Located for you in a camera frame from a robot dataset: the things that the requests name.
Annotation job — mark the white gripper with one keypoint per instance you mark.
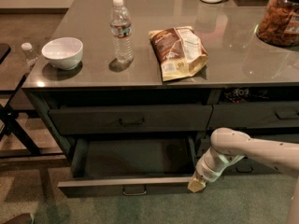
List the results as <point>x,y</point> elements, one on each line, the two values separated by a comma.
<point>207,171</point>

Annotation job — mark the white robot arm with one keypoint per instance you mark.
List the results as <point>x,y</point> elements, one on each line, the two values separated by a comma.
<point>228,146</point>

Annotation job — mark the grey drawer cabinet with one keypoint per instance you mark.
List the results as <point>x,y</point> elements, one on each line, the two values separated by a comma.
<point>240,68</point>

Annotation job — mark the brown yellow snack bag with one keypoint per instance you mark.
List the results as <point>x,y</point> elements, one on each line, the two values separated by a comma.
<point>180,52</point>

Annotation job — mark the brown shoe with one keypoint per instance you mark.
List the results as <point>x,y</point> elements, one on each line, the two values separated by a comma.
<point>25,218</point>

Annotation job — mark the jar of nuts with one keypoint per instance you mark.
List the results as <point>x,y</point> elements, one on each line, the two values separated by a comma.
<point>280,23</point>

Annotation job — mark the clear plastic water bottle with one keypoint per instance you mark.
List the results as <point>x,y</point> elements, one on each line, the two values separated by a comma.
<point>121,29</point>

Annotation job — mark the dark side table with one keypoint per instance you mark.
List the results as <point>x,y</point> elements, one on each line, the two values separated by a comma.
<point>13,102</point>

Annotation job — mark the white ceramic bowl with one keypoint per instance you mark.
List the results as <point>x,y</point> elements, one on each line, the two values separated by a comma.
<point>64,53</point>

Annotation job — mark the small bottle white cap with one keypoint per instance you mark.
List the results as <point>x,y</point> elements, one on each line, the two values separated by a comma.
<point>30,54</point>

